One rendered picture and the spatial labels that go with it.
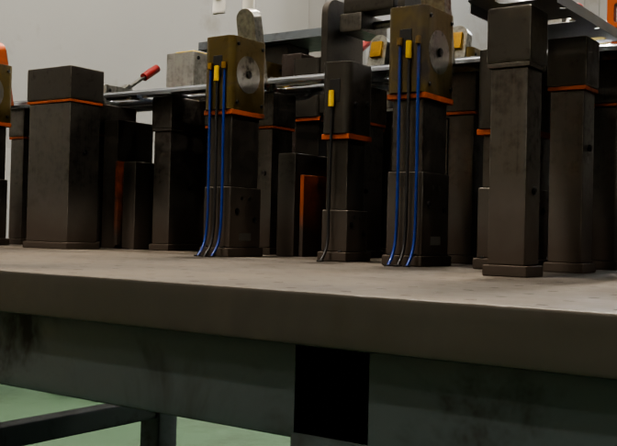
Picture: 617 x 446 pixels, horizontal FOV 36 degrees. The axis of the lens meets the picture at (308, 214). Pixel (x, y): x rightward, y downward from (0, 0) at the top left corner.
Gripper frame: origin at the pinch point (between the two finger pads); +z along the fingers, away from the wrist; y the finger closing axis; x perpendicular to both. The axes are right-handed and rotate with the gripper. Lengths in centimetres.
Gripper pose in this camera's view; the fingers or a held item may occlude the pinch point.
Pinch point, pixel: (233, 15)
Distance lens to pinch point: 222.1
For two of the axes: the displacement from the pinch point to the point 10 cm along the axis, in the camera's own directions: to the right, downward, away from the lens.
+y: -4.2, -0.3, -9.1
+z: -0.3, 10.0, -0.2
